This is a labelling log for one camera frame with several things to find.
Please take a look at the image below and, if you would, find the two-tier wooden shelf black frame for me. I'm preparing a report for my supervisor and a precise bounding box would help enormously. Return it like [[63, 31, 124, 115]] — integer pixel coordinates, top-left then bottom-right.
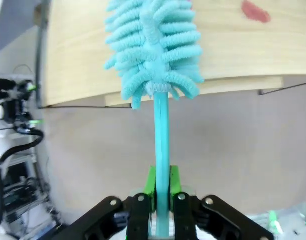
[[34, 0, 306, 110]]

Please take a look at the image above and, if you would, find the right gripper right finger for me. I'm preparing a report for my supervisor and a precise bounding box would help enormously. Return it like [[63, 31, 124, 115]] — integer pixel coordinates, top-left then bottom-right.
[[169, 165, 274, 240]]

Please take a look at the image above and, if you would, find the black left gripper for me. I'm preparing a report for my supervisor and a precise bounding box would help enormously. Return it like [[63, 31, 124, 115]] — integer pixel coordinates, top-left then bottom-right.
[[4, 81, 45, 134]]

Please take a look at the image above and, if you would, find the equipment rack with cables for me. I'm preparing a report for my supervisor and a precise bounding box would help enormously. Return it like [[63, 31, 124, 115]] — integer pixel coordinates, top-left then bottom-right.
[[0, 159, 62, 232]]

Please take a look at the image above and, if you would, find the teal microfiber duster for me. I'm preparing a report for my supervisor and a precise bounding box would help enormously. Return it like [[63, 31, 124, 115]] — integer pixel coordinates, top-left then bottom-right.
[[102, 0, 205, 238]]

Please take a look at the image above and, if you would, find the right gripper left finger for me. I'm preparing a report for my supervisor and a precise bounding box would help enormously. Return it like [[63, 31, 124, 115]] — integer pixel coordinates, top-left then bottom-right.
[[51, 165, 157, 240]]

